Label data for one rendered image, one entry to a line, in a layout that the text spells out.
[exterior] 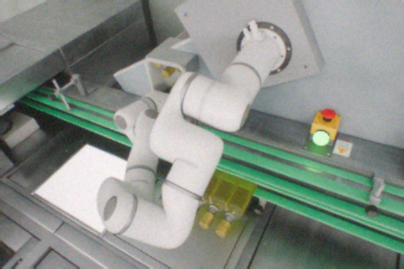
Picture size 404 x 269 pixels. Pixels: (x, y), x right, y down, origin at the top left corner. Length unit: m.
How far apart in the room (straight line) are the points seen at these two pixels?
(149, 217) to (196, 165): 0.15
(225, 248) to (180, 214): 0.48
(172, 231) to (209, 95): 0.29
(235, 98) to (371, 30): 0.39
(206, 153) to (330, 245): 0.68
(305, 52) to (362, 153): 0.35
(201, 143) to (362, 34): 0.48
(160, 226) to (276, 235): 0.57
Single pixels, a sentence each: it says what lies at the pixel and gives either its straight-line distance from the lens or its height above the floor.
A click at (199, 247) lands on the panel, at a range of 1.05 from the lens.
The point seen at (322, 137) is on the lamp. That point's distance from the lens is 0.90.
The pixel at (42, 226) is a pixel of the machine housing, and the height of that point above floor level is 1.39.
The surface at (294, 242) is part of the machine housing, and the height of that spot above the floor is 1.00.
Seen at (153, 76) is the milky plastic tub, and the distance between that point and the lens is 1.11.
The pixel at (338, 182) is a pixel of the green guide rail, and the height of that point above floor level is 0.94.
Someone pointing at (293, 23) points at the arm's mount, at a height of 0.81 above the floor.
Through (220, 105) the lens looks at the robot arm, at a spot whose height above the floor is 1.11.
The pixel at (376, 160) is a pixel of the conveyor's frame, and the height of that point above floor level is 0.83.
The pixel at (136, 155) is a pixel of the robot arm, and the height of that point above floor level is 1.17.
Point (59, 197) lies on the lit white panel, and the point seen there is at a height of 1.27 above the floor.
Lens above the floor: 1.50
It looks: 36 degrees down
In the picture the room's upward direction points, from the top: 142 degrees counter-clockwise
